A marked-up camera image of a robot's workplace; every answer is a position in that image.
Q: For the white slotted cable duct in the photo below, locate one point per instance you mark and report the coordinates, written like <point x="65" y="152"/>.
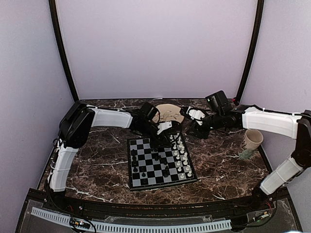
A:
<point x="134" y="225"/>

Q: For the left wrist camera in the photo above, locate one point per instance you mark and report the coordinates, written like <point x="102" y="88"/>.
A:
<point x="163" y="126"/>

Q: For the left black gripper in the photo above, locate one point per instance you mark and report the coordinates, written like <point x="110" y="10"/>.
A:
<point x="157" y="142"/>

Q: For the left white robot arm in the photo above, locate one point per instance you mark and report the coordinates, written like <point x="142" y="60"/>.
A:
<point x="75" y="126"/>

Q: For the cream ceramic cup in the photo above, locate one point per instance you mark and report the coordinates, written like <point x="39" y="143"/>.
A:
<point x="251" y="141"/>

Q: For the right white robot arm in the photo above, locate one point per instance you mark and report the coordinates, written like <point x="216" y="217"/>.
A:
<point x="295" y="126"/>

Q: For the left black frame post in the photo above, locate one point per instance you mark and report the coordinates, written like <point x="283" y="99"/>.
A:
<point x="61" y="49"/>

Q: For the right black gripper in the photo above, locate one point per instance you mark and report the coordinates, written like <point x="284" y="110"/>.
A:
<point x="199" y="133"/>

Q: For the black front rail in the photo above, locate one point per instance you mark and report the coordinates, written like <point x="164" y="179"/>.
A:
<point x="98" y="208"/>

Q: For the right black frame post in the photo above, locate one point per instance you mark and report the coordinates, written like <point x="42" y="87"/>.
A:
<point x="251" y="50"/>

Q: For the ceramic bird plate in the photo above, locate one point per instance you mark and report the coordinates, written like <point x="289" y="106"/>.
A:
<point x="168" y="112"/>

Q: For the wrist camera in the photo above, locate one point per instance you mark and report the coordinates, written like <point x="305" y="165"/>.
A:
<point x="163" y="126"/>
<point x="194" y="114"/>

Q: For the black and grey chessboard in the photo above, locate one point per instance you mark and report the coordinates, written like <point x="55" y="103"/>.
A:
<point x="161" y="167"/>

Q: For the green circuit board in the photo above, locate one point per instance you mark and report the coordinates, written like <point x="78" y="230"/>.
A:
<point x="79" y="223"/>

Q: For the black frame post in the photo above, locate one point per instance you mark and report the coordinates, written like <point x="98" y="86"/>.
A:
<point x="251" y="50"/>
<point x="61" y="49"/>

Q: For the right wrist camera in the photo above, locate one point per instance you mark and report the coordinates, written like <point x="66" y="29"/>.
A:
<point x="194" y="114"/>

